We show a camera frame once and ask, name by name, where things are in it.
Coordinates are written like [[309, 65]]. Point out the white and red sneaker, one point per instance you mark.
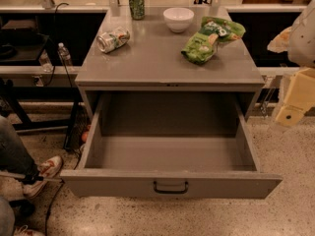
[[47, 169]]

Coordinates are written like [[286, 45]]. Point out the upright green soda can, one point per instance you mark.
[[137, 9]]

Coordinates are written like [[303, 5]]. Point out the person leg in jeans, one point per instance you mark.
[[14, 157]]

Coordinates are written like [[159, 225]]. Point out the black drawer handle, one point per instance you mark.
[[171, 189]]

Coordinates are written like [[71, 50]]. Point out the clear plastic water bottle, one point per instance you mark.
[[65, 57]]

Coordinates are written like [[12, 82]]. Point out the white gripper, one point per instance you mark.
[[303, 41]]

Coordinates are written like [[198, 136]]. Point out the white ceramic bowl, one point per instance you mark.
[[178, 19]]

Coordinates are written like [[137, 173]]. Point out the silver can lying sideways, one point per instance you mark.
[[112, 39]]

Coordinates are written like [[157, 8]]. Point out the open grey top drawer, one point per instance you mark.
[[139, 137]]

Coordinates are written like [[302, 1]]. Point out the green rice chip bag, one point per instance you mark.
[[203, 45]]

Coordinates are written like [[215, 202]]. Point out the grey metal cabinet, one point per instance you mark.
[[152, 60]]

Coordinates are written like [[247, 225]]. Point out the black side table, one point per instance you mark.
[[22, 43]]

